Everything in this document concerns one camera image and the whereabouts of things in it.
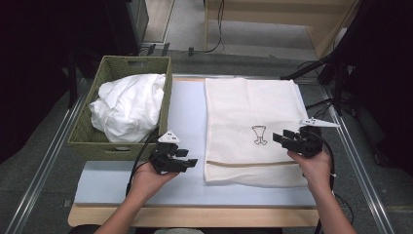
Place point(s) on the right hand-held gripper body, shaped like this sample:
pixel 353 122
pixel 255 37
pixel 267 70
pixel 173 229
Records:
pixel 308 143

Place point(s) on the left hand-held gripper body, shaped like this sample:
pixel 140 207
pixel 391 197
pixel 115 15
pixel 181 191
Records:
pixel 162 159

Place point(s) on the white cloth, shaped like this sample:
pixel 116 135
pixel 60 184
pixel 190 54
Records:
pixel 253 104

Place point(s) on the white garment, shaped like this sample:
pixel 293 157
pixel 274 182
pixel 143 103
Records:
pixel 130 104

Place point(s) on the green woven basket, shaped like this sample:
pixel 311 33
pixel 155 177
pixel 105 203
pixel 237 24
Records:
pixel 97 148

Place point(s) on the person's left hand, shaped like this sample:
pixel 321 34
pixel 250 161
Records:
pixel 147 183

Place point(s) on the person's right hand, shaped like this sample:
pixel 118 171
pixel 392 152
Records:
pixel 316 172

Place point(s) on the person's grey shirt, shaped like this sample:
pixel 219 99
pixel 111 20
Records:
pixel 178 231

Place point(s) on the black tripod stand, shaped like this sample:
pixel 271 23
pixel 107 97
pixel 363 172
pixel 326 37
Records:
pixel 337 74

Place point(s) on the dark curtain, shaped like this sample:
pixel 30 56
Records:
pixel 383 65

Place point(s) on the light wooden shelf unit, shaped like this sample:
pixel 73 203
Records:
pixel 276 14

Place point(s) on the black cabinet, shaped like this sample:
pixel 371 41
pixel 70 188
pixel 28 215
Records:
pixel 130 22

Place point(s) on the metal floor rail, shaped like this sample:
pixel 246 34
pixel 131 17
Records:
pixel 357 162
pixel 48 156

